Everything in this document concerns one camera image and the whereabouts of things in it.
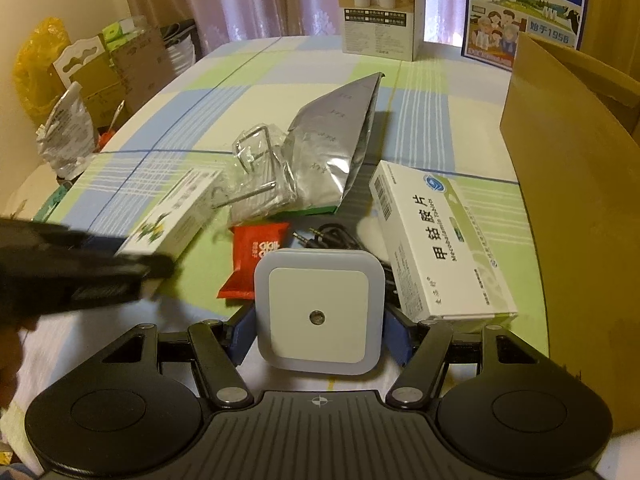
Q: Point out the yellow plastic bag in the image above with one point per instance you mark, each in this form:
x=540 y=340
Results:
x=35 y=75

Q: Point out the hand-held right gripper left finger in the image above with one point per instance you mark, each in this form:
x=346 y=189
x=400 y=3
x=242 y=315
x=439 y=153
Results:
x=241 y=332

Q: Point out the white product box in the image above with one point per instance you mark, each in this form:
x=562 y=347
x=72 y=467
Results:
x=380 y=25

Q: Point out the large white medicine box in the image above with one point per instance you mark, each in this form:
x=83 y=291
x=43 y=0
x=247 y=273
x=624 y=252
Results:
x=440 y=240

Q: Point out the stack of white plates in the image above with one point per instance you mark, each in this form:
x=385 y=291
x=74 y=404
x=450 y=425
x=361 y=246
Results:
x=182 y=52

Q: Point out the blue printed milk carton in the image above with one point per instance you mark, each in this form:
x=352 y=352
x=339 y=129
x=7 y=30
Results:
x=500 y=10

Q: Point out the white square night light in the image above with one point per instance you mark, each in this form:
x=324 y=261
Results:
x=320 y=305

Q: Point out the crumpled silver plastic bag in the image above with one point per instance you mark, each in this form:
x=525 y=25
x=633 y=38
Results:
x=67 y=135

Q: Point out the silver foil bag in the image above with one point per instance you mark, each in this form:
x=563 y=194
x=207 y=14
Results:
x=330 y=145

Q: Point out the green white small carton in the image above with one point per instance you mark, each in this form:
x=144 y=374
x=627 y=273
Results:
x=122 y=29

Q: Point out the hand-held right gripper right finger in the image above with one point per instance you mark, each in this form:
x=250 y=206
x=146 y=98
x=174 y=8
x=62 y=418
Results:
x=397 y=332

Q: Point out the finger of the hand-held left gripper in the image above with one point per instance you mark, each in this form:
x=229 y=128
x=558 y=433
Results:
x=155 y=265

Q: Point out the brown storage cardboard box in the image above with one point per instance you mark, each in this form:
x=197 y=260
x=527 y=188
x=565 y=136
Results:
x=142 y=65

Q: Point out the red snack packet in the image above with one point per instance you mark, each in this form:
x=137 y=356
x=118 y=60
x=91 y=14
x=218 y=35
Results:
x=250 y=255

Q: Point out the small white green box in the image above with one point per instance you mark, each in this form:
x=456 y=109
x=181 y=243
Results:
x=172 y=212

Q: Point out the cardboard box with white cutout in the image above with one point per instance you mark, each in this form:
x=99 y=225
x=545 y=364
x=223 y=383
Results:
x=92 y=75

